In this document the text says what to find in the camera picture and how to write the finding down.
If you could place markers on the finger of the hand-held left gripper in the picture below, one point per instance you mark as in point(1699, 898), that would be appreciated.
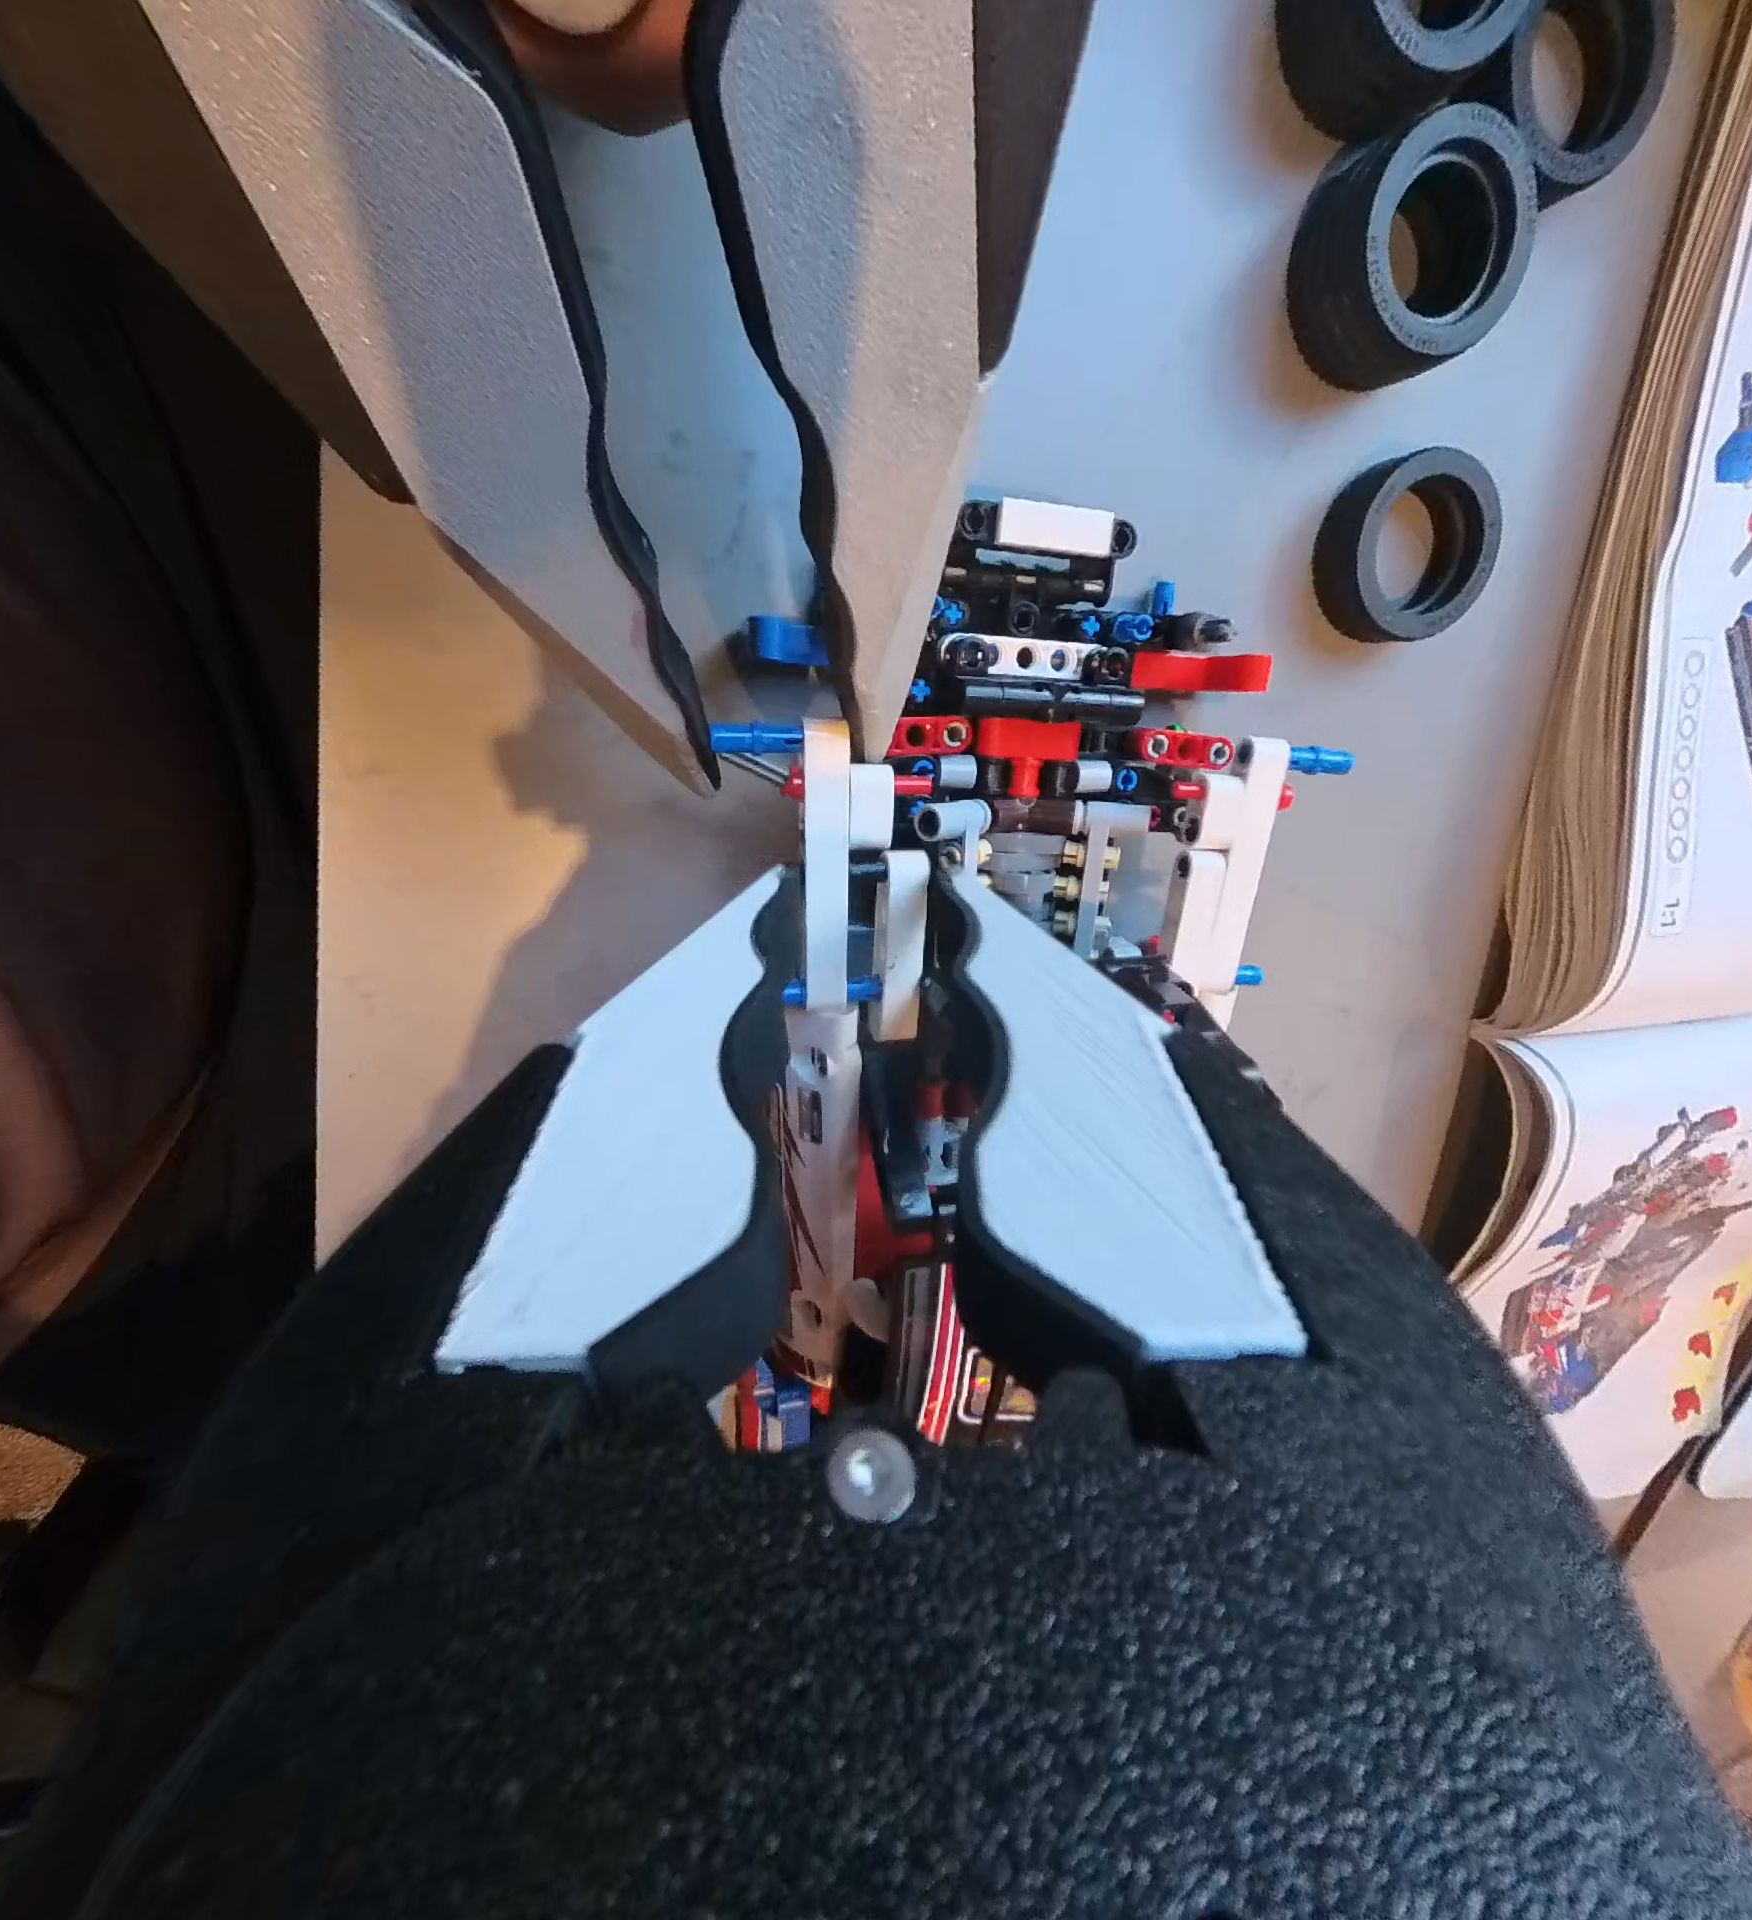
point(875, 300)
point(412, 270)

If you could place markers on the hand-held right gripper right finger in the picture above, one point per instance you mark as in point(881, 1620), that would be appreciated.
point(1132, 1183)

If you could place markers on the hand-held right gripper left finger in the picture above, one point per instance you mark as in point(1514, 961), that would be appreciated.
point(605, 1201)

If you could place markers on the white beam assembly with pins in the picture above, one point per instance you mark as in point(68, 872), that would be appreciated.
point(824, 839)

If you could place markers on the toy brick race car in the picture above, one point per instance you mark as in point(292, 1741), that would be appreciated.
point(1057, 704)

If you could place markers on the grey desk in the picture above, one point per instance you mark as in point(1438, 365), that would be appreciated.
point(1193, 376)

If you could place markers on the person's left hand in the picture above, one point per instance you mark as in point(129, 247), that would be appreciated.
point(592, 74)

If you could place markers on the black toy tyre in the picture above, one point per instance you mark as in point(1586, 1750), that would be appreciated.
point(1356, 60)
point(1341, 300)
point(1626, 88)
point(1356, 600)

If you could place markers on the black trousers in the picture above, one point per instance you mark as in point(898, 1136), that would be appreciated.
point(269, 750)

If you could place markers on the person's brown shirt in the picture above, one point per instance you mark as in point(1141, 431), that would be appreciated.
point(68, 899)

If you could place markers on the toy car instruction booklet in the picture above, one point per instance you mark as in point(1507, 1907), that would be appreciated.
point(1717, 600)

